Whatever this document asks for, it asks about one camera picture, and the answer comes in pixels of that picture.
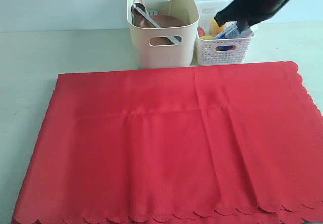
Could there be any blue white milk carton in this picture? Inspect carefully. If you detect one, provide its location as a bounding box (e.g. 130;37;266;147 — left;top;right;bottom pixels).
215;22;259;40

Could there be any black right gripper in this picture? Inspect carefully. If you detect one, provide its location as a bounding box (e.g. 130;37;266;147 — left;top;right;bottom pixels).
214;0;289;32

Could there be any red scalloped table cloth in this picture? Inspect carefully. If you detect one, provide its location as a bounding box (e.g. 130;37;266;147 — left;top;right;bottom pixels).
12;62;322;223

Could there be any brown wooden plate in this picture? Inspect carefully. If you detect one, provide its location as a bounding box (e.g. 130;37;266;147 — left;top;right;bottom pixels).
139;14;186;46

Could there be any red sausage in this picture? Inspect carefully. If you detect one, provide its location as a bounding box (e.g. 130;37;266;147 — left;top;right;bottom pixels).
197;27;205;37

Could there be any dark wooden spoon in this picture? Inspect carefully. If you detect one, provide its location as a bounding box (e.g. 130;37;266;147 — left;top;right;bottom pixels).
131;3;148;27

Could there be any white perforated plastic basket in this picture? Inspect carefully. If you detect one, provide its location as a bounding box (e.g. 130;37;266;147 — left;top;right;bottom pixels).
195;0;255;66

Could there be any yellow cheese wedge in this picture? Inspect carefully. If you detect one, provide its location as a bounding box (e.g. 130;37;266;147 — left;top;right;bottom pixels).
209;19;225;36

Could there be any yellow lemon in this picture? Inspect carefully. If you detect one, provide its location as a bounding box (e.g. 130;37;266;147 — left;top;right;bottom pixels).
200;35;214;40

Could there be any cream plastic bin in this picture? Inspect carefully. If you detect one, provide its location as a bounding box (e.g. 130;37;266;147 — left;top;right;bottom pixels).
127;0;199;68

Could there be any steel table knife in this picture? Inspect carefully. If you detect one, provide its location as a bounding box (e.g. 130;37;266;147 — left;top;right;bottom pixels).
132;3;180;45

